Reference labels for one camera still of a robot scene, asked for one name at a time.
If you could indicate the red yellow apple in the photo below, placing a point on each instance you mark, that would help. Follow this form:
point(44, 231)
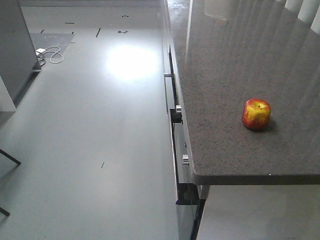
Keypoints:
point(256, 114)

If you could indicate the silver oven knob rear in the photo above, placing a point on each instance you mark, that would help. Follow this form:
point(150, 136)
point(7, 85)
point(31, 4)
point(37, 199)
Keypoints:
point(178, 108)

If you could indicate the silver oven knob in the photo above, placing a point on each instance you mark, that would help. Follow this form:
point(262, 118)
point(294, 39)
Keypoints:
point(185, 159)
point(178, 108)

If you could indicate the silver oven knob front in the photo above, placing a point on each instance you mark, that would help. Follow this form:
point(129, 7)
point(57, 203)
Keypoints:
point(185, 159)

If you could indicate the black oven front panel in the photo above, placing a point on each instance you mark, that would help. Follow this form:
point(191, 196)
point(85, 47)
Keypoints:
point(189, 206)

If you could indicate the dark speckled kitchen counter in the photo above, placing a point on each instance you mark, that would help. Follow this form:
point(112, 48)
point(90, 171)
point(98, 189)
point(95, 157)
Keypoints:
point(263, 52)

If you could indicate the dark grey floor mat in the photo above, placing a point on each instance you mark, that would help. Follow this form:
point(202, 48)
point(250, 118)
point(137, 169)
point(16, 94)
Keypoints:
point(46, 40)

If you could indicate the white power adapter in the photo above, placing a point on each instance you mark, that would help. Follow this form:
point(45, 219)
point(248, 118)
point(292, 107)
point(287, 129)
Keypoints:
point(40, 51)

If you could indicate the grey cabinet on left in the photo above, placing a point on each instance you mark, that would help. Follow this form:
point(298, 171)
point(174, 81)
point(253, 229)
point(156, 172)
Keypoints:
point(18, 60)

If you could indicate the black chair leg upper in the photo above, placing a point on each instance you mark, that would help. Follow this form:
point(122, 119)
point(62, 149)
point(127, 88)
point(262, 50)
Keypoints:
point(10, 157)

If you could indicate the black chair leg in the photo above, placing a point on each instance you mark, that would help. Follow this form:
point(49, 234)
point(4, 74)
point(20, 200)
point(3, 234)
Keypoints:
point(3, 211)
point(10, 157)

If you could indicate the black chair leg lower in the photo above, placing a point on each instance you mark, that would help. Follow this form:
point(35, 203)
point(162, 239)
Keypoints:
point(3, 211)

